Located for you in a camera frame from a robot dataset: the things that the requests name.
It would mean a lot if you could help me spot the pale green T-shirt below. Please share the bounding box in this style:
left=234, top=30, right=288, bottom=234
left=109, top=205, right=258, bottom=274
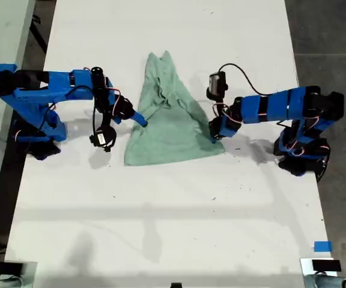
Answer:
left=124, top=50, right=226, bottom=167

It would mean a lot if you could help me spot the blue tape patch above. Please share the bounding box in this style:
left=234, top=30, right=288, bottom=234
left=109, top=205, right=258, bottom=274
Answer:
left=314, top=241, right=332, bottom=253

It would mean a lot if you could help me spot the grey metal pipe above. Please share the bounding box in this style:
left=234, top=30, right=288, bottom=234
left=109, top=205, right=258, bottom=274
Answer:
left=0, top=277, right=23, bottom=288
left=303, top=274, right=346, bottom=288

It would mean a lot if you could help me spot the black camera cable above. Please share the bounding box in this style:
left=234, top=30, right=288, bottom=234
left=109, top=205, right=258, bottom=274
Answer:
left=91, top=98, right=99, bottom=139
left=219, top=62, right=282, bottom=96

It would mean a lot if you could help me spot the black camera box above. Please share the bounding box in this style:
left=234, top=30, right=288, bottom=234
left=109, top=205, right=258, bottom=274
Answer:
left=88, top=125, right=117, bottom=152
left=205, top=71, right=229, bottom=100

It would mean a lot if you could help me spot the black arm base cable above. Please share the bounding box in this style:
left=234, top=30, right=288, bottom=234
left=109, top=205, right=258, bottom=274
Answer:
left=315, top=146, right=332, bottom=183

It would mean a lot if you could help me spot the black metal frame leg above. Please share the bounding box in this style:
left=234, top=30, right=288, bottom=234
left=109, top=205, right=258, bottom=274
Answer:
left=28, top=13, right=49, bottom=55

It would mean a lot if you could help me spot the silver metal bracket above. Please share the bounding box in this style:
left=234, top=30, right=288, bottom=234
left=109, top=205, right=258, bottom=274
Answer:
left=22, top=261, right=38, bottom=288
left=299, top=257, right=342, bottom=278

